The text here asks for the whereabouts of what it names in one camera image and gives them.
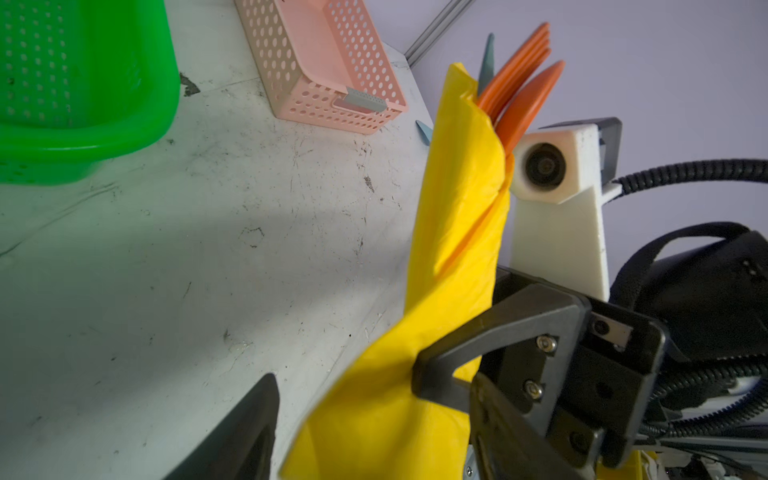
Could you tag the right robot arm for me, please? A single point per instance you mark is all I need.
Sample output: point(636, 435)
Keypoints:
point(706, 285)

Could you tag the teal plastic knife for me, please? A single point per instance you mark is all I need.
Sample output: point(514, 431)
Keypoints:
point(487, 69)

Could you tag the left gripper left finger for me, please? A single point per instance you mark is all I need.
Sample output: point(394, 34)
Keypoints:
point(241, 446)

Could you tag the light blue garden trowel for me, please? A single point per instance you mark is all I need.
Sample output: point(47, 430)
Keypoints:
point(425, 132)

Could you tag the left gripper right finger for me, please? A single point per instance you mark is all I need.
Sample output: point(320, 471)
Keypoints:
point(508, 446)

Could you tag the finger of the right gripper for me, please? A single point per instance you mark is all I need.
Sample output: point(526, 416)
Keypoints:
point(531, 312)

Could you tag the orange plastic spoon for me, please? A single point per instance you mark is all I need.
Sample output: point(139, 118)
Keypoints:
point(525, 105)

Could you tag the orange plastic fork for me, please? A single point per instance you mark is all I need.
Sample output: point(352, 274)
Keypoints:
point(515, 72)

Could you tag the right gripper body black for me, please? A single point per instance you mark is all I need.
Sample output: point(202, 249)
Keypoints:
point(605, 379)

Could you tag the pink plastic basket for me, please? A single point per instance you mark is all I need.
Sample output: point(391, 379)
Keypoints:
point(322, 63)

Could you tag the green plastic basket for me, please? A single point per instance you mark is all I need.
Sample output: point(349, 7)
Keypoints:
point(82, 82)

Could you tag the yellow paper napkin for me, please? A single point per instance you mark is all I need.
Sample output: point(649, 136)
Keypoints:
point(370, 425)

